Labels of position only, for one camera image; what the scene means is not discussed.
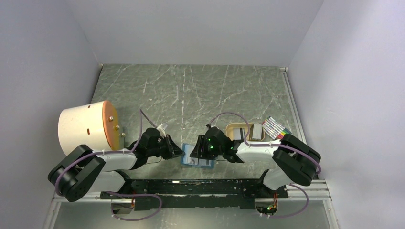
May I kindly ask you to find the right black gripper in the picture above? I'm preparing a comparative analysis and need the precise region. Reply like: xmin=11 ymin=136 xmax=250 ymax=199
xmin=189 ymin=135 xmax=224 ymax=160

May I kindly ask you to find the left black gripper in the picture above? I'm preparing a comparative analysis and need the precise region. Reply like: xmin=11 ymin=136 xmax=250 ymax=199
xmin=147 ymin=134 xmax=186 ymax=160

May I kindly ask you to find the blue leather card holder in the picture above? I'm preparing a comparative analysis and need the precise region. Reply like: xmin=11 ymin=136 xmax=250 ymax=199
xmin=180 ymin=143 xmax=214 ymax=168

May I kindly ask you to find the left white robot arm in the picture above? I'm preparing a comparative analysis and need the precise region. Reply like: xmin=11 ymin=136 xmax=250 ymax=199
xmin=47 ymin=128 xmax=184 ymax=202

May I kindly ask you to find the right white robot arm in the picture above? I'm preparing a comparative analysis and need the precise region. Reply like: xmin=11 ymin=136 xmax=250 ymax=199
xmin=190 ymin=127 xmax=321 ymax=198

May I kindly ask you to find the tan card tray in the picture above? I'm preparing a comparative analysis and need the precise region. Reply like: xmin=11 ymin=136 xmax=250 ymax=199
xmin=226 ymin=123 xmax=265 ymax=142

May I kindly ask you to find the grey striped loose card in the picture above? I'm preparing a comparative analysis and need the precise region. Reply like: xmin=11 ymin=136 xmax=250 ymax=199
xmin=233 ymin=127 xmax=248 ymax=140

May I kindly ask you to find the credit cards stack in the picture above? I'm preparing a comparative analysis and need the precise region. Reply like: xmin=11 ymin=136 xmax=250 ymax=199
xmin=250 ymin=123 xmax=264 ymax=141

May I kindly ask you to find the coloured marker pack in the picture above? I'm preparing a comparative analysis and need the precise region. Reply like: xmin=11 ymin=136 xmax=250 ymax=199
xmin=262 ymin=116 xmax=292 ymax=140

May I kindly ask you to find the cream cylindrical container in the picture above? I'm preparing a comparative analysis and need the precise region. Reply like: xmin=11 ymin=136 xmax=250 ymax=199
xmin=58 ymin=100 xmax=125 ymax=155

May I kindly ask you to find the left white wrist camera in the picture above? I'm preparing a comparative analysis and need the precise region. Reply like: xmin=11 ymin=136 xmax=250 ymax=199
xmin=156 ymin=123 xmax=168 ymax=137

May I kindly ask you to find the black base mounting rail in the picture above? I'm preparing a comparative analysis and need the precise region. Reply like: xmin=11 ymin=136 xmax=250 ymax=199
xmin=100 ymin=179 xmax=288 ymax=211

